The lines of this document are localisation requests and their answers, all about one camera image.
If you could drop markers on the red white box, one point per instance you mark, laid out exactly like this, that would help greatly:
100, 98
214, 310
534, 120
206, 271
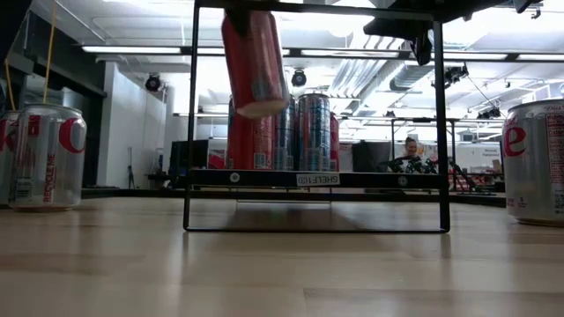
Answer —
217, 159

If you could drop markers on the wooden shelf with black frame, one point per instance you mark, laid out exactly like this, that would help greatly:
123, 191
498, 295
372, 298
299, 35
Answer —
264, 178

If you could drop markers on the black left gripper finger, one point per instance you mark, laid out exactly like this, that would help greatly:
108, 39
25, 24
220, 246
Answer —
238, 21

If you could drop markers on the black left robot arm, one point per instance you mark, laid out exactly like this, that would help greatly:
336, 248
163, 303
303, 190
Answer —
11, 17

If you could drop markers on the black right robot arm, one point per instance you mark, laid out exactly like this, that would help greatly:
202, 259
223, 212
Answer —
416, 44

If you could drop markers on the silver Diet Coke can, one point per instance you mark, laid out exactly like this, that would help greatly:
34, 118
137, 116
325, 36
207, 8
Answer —
6, 176
535, 167
46, 176

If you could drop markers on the black ceiling camera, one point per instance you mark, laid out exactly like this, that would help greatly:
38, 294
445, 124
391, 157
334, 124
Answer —
456, 74

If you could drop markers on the silver ventilation duct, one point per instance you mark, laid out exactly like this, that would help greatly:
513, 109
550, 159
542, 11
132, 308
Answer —
410, 77

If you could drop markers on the black monitor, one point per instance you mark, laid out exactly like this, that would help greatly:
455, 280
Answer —
202, 154

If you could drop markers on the person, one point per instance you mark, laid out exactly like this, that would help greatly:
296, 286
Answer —
410, 147

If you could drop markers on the slim silver blue can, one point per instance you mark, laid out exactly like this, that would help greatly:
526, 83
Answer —
313, 136
286, 145

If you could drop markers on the long ceiling light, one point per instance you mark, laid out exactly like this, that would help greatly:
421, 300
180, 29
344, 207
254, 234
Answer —
476, 56
132, 49

